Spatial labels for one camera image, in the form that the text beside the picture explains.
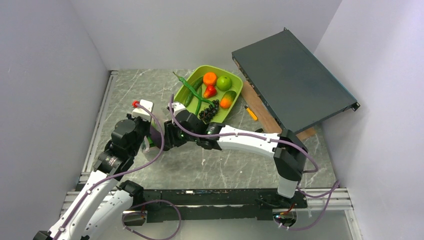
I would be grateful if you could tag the yellow green toy mango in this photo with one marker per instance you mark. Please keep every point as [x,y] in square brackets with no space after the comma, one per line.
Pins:
[227,99]

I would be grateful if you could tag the orange toy fruit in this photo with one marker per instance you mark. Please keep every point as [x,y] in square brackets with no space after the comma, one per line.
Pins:
[209,79]

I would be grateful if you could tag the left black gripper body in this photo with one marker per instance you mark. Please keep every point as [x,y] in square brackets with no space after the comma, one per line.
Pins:
[143,127]

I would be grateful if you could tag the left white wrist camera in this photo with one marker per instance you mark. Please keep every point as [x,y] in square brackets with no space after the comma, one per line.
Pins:
[142,109]

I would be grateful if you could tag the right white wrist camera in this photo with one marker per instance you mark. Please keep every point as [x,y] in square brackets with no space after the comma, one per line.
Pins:
[176,108]

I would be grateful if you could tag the clear zip top bag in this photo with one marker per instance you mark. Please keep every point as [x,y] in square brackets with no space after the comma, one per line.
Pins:
[161,117]

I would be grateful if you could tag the brown wooden board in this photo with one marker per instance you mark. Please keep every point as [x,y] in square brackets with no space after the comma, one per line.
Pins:
[252,100]

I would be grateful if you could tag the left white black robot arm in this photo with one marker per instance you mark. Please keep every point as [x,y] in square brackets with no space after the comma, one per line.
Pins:
[85,219]

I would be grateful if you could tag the green plastic tray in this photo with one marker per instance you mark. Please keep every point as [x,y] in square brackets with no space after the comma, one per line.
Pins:
[194,107]

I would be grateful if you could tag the black toy grapes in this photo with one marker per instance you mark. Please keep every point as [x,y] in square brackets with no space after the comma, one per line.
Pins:
[208,113]

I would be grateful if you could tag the red toy pepper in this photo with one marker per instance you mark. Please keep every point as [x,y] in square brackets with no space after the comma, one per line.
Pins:
[210,92]

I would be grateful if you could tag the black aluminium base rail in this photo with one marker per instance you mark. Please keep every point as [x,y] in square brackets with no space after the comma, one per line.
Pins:
[263,204]

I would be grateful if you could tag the dark rack server chassis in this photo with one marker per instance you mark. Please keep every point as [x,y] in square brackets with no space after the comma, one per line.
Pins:
[298,91]

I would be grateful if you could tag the green toy apple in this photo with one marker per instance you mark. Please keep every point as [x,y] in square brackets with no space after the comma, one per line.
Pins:
[224,83]

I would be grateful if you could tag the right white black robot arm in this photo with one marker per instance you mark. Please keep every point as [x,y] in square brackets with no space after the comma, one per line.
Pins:
[287,151]

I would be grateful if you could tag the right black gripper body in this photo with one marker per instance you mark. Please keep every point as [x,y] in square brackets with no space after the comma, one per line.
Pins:
[176,137]

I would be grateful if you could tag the white green toy leek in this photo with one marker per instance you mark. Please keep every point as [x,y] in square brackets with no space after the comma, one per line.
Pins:
[150,142]

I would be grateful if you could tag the purple toy eggplant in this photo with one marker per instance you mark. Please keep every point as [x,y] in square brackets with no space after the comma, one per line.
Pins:
[157,138]

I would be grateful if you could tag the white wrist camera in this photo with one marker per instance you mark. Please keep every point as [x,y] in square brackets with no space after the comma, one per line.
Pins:
[142,109]
[176,108]

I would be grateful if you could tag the yellow handled screwdriver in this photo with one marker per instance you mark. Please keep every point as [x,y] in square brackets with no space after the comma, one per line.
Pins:
[251,113]

